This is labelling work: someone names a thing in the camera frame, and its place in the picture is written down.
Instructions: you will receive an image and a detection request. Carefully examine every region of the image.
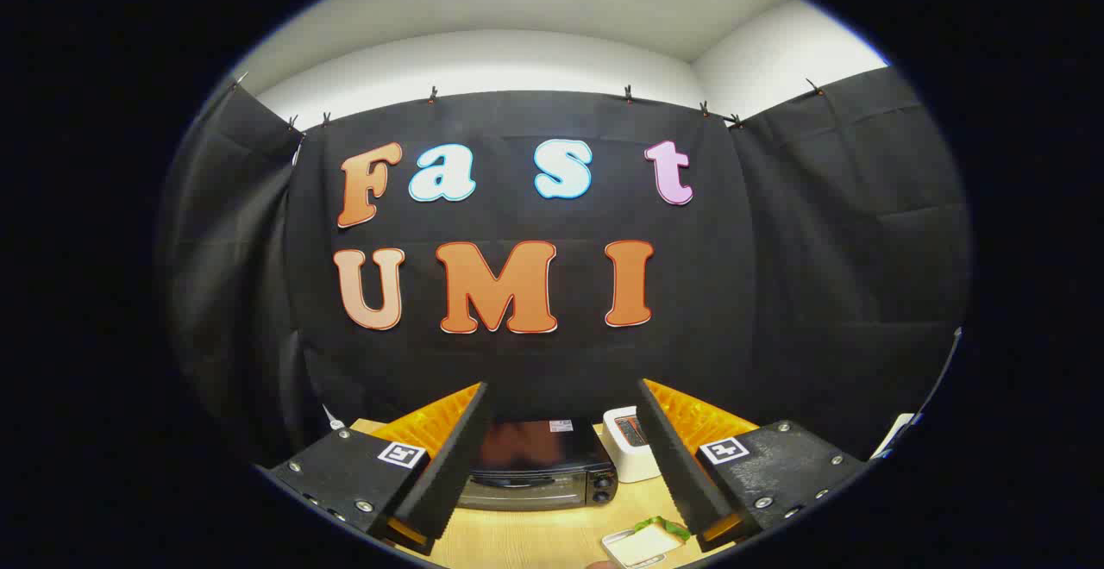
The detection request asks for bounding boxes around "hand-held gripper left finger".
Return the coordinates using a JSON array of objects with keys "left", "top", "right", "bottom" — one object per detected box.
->
[{"left": 269, "top": 382, "right": 493, "bottom": 556}]

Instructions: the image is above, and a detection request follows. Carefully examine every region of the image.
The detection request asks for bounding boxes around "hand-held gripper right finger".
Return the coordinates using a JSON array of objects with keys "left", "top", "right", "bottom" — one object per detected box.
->
[{"left": 637, "top": 378, "right": 867, "bottom": 553}]

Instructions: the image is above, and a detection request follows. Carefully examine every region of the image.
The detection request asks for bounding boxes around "lettuce sandwich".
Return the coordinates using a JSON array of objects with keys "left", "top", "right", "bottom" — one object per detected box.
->
[{"left": 623, "top": 516, "right": 693, "bottom": 560}]

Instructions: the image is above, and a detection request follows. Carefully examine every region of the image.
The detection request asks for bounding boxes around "black toaster oven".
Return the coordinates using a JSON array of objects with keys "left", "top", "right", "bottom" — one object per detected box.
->
[{"left": 455, "top": 418, "right": 619, "bottom": 513}]

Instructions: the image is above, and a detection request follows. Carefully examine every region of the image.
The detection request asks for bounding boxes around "white pop-up toaster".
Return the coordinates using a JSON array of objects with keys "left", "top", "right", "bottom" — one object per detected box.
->
[{"left": 601, "top": 406, "right": 663, "bottom": 484}]

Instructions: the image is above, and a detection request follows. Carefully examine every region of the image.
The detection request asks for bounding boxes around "white rectangular tray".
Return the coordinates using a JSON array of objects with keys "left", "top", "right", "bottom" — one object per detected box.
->
[{"left": 601, "top": 528, "right": 672, "bottom": 569}]

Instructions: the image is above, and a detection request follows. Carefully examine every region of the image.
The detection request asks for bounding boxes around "row of black cloth clips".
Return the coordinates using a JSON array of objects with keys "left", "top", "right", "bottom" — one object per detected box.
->
[{"left": 229, "top": 73, "right": 825, "bottom": 130}]

